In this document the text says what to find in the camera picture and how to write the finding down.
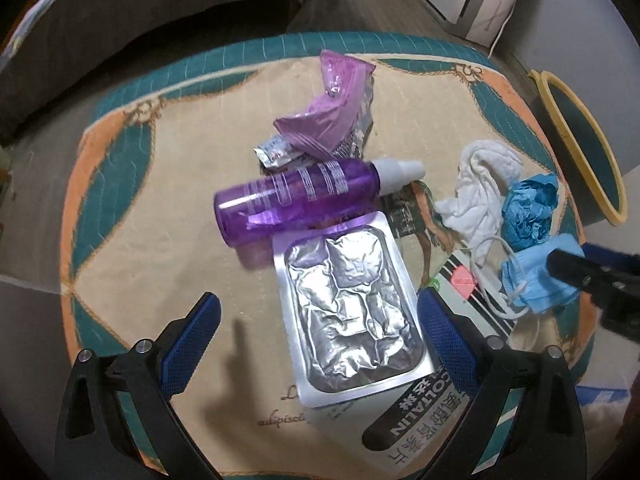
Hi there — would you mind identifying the white textured cloth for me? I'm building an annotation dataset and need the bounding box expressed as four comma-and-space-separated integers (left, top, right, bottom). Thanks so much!
0, 270, 640, 480

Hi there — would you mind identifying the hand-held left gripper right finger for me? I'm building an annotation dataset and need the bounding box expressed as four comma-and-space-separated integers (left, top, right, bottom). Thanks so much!
417, 287, 588, 480

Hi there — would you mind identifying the yellow rimmed teal waste bin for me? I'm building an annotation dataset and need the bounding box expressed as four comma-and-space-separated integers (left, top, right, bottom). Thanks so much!
527, 69, 628, 226

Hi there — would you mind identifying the purple spray bottle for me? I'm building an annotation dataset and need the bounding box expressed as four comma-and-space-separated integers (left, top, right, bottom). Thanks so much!
214, 157, 426, 248

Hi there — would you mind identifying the purple foil packet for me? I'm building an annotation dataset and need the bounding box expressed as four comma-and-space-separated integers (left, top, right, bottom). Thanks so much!
274, 50, 377, 158

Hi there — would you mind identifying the blue face mask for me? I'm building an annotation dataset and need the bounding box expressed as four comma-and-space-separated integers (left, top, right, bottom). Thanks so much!
467, 232, 585, 318

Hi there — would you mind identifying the white medicine box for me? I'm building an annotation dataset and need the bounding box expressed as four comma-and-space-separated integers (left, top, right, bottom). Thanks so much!
312, 180, 518, 463

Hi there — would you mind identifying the silver blister pack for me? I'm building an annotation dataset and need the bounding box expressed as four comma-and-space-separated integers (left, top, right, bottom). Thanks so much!
272, 211, 436, 408

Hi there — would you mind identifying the white flat power cable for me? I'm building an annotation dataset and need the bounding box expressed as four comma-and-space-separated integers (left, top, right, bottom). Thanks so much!
487, 7, 516, 58

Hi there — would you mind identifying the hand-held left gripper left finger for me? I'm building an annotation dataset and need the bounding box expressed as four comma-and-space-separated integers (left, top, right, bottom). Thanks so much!
54, 291, 223, 480

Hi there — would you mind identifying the crumpled blue glove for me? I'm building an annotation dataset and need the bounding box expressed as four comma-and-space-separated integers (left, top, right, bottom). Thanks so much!
500, 174, 560, 251

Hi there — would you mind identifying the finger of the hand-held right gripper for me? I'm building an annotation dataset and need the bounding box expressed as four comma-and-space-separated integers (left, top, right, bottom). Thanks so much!
546, 248, 615, 302
582, 243, 640, 268

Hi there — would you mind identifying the teal orange patterned mat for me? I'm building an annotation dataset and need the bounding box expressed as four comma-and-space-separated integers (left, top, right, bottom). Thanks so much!
60, 32, 588, 476

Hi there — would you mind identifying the small silver packet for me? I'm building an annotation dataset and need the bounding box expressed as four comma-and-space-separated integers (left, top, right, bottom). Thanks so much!
254, 135, 296, 171

